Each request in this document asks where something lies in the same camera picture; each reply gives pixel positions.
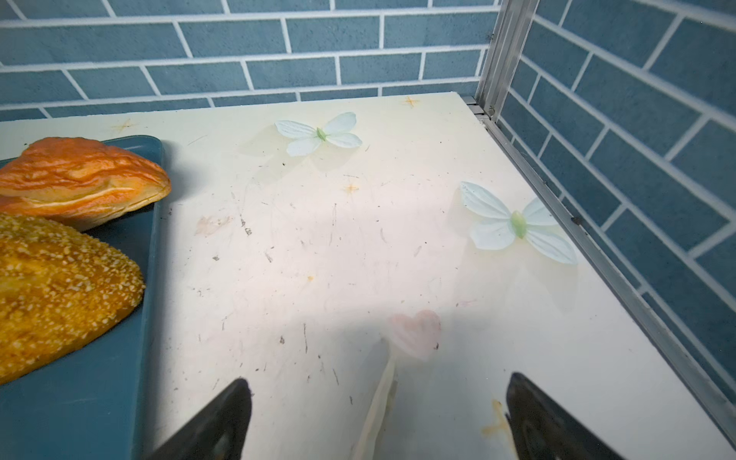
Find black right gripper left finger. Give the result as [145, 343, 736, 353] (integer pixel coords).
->
[148, 378, 252, 460]

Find dark teal plastic tray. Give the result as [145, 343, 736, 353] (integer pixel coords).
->
[1, 135, 165, 459]

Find sesame covered golden bun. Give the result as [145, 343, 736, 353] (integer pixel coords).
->
[1, 214, 145, 383]

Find reddish brown flaky pastry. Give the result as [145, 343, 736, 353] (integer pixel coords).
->
[1, 137, 172, 231]

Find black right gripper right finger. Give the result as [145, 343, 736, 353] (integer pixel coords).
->
[506, 372, 622, 460]

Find steel tongs with white tips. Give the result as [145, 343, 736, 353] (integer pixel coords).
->
[353, 356, 396, 460]

